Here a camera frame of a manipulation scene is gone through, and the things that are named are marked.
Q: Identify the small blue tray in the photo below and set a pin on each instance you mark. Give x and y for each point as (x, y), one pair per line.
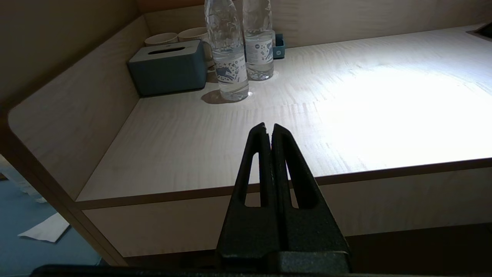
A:
(279, 48)

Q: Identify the white crumpled fabric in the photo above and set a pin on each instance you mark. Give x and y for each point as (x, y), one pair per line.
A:
(23, 184)

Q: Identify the white paper sheet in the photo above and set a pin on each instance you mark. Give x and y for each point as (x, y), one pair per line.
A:
(46, 230)

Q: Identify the white ceramic cup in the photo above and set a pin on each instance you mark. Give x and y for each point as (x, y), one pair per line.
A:
(192, 34)

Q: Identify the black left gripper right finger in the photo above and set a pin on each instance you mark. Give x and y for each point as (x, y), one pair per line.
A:
(315, 231)

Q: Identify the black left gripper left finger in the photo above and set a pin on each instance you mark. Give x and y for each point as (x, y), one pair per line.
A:
(250, 231)

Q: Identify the small white dish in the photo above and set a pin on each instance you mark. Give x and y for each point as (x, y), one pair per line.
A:
(161, 38)

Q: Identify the grey-blue tissue box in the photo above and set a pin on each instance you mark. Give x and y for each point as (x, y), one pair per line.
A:
(169, 73)

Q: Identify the clear water bottle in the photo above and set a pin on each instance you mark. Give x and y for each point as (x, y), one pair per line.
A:
(259, 46)
(230, 57)

